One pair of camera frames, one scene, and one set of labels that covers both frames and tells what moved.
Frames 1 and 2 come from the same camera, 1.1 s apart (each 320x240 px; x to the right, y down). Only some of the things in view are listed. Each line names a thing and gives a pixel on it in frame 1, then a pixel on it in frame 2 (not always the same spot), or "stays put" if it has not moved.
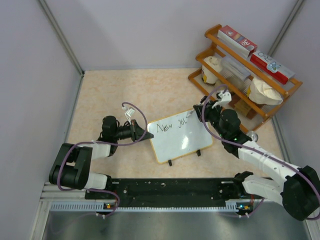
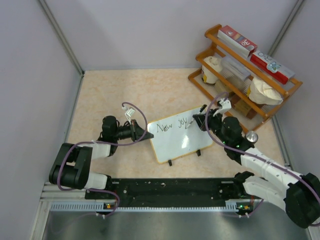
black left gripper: [137, 132] stays put
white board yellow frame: [176, 136] stays put
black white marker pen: [189, 113] → [203, 108]
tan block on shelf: [218, 82] stays put
